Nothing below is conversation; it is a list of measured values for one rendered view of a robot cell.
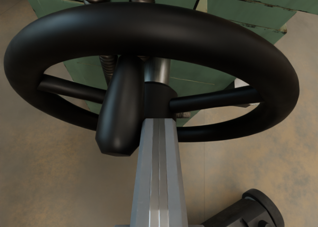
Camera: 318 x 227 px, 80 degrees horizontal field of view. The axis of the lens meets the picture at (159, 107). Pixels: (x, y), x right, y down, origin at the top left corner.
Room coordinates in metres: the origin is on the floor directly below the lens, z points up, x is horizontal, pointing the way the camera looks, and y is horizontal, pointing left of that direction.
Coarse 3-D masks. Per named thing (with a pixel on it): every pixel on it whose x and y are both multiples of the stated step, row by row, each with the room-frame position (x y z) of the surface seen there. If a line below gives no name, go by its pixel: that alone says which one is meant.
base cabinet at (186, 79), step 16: (64, 64) 0.18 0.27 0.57; (80, 64) 0.19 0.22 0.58; (96, 64) 0.20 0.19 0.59; (176, 64) 0.26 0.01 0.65; (192, 64) 0.28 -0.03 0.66; (80, 80) 0.18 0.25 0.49; (96, 80) 0.20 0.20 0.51; (176, 80) 0.27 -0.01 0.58; (192, 80) 0.28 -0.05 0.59; (208, 80) 0.30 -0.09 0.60; (224, 80) 0.31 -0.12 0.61; (96, 112) 0.18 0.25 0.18; (192, 112) 0.31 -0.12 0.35
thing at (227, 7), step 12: (216, 0) 0.27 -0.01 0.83; (228, 0) 0.27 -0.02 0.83; (240, 0) 0.28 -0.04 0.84; (216, 12) 0.27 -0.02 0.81; (228, 12) 0.28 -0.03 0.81; (240, 12) 0.28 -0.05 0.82; (252, 12) 0.29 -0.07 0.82; (264, 12) 0.29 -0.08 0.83; (276, 12) 0.30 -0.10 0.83; (288, 12) 0.31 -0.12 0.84; (252, 24) 0.29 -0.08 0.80; (264, 24) 0.30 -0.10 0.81; (276, 24) 0.30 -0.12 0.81
